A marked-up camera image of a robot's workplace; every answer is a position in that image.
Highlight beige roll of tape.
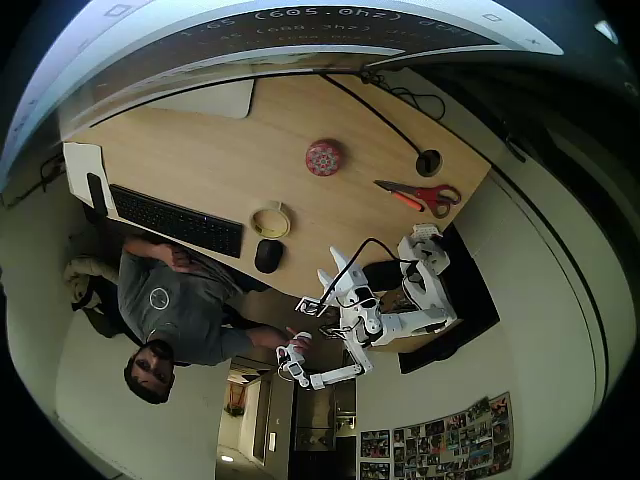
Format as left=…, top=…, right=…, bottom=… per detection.
left=249, top=199, right=293, bottom=239

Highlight white leader arm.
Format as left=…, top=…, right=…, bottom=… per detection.
left=276, top=319, right=375, bottom=392

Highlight person's right forearm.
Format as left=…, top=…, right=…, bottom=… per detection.
left=219, top=324, right=290, bottom=362

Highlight person's left forearm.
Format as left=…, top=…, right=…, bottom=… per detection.
left=122, top=236, right=169, bottom=261

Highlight person's right hand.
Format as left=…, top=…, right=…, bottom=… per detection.
left=279, top=325, right=316, bottom=354

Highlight person's left hand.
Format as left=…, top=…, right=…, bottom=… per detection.
left=159, top=244, right=194, bottom=271

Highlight black computer mouse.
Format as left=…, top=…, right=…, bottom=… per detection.
left=253, top=238, right=285, bottom=274

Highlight orange pen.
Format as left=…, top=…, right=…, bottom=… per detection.
left=394, top=191, right=425, bottom=211

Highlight red patterned ball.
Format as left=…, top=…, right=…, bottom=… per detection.
left=305, top=138, right=344, bottom=178

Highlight black desk side cabinet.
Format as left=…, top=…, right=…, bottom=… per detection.
left=397, top=224, right=501, bottom=376

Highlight man in grey sweater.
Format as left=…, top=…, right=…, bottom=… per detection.
left=117, top=234, right=281, bottom=406

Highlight black keyboard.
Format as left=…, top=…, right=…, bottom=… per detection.
left=108, top=183, right=245, bottom=260

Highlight large photo collage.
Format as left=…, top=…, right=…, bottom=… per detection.
left=392, top=391, right=515, bottom=480

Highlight black chair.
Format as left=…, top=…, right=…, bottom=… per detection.
left=79, top=274, right=142, bottom=342

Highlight beige jacket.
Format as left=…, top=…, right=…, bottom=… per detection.
left=63, top=254, right=121, bottom=312

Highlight black smartphone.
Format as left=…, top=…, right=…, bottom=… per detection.
left=85, top=172, right=109, bottom=217

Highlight white paper sheet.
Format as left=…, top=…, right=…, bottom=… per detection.
left=62, top=141, right=119, bottom=221

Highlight black camera cable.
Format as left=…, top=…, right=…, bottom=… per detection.
left=319, top=236, right=402, bottom=304

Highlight red handled scissors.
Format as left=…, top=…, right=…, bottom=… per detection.
left=373, top=178, right=462, bottom=220

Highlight round desk cable grommet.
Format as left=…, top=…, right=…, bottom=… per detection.
left=415, top=148, right=444, bottom=177

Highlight thick black cable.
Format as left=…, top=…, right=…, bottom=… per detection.
left=319, top=73, right=432, bottom=161

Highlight thin black cable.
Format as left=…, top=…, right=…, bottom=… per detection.
left=360, top=69, right=446, bottom=122

